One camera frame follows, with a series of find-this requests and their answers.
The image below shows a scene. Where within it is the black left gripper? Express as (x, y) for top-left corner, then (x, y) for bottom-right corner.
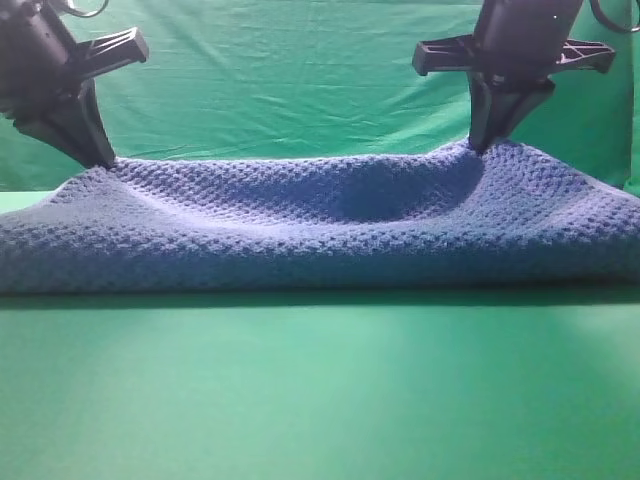
(1, 1), (149, 168)

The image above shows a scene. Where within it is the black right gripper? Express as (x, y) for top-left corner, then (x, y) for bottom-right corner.
(412, 0), (614, 154)

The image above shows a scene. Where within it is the blue waffle-weave towel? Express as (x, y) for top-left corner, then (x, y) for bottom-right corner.
(1, 141), (639, 294)

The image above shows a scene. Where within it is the green backdrop cloth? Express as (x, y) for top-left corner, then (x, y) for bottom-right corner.
(1, 0), (639, 194)

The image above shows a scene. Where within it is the black robot cable left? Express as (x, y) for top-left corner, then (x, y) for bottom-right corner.
(63, 0), (111, 18)

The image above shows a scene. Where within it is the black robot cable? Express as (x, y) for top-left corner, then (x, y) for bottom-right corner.
(587, 0), (640, 36)
(63, 0), (111, 18)

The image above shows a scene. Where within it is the black robot cable right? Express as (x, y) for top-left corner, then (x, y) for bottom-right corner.
(587, 0), (640, 36)

